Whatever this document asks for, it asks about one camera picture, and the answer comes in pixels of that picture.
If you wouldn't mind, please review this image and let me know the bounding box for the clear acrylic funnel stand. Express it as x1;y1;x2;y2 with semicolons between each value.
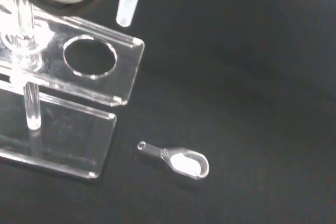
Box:
0;0;145;182

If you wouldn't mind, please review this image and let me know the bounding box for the clear glass weighing funnel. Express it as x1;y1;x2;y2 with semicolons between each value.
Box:
136;141;210;181

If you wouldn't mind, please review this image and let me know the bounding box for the black bench cloth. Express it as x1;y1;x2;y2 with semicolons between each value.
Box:
0;0;336;224

